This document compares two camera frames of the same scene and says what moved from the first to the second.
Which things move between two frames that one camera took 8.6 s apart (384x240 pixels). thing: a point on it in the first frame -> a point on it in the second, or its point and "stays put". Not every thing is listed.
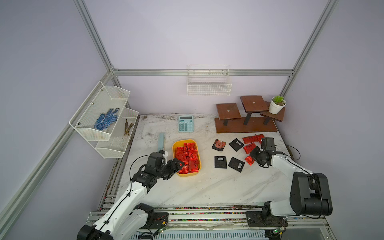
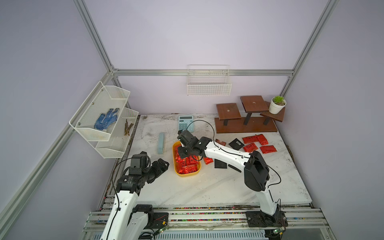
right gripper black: (252, 154) -> (181, 150)
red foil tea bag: (259, 137) stays put
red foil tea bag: (250, 139) stays put
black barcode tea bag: (236, 144) stays put
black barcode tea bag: (220, 162) stays put
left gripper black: (173, 169) -> (158, 170)
